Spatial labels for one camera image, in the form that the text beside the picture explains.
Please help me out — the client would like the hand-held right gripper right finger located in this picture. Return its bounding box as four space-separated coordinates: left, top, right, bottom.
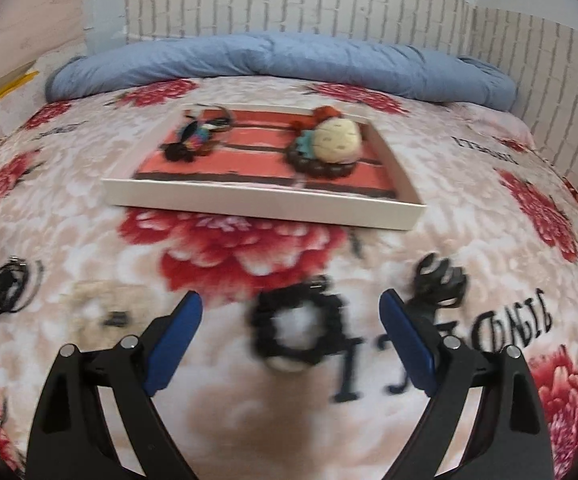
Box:
379 289 556 480

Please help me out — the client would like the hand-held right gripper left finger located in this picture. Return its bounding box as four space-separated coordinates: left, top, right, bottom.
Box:
25 290 204 480

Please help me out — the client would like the black scrunchie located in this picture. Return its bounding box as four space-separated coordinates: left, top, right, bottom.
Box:
250 287 346 362

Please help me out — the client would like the brown bead bracelet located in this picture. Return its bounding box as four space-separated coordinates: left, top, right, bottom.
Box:
285 144 366 180

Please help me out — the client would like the white tray with red lining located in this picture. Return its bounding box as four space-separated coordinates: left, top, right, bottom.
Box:
101 102 428 232

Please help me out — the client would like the pineapple plush hair clip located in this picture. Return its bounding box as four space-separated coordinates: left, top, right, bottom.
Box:
296 116 364 167

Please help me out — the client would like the small black claw clip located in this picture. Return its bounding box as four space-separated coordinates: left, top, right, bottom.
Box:
408 254 468 312

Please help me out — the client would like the cream scrunchie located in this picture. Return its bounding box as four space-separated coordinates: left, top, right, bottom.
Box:
70 279 140 333

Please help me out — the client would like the red floral blanket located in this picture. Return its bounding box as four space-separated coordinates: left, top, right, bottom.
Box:
0 55 578 480

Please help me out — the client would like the yellow tape strip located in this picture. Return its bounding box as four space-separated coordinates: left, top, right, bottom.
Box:
0 70 40 122

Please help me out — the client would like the pink pillow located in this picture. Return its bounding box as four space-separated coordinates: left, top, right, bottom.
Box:
449 101 534 147

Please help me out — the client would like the pink wooden headboard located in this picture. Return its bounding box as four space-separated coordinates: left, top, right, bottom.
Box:
0 0 90 106

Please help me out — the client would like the blue rolled duvet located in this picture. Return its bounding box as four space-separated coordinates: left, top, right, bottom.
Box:
44 31 520 112

